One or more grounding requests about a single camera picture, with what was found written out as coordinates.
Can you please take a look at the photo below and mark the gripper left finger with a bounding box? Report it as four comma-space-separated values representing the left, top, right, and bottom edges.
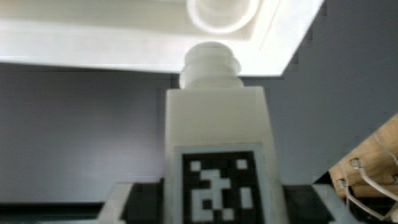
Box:
96, 183, 163, 224

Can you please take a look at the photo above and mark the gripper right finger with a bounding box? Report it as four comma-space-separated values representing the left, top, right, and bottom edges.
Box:
282, 185, 364, 224

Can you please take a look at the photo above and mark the white leg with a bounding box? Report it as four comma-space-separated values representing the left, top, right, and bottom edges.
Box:
163, 42, 289, 224

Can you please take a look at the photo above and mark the white square tabletop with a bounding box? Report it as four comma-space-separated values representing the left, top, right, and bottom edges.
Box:
0, 0, 325, 77

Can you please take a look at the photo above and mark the wooden board with wires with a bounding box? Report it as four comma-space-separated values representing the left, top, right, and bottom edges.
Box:
329, 113, 398, 224

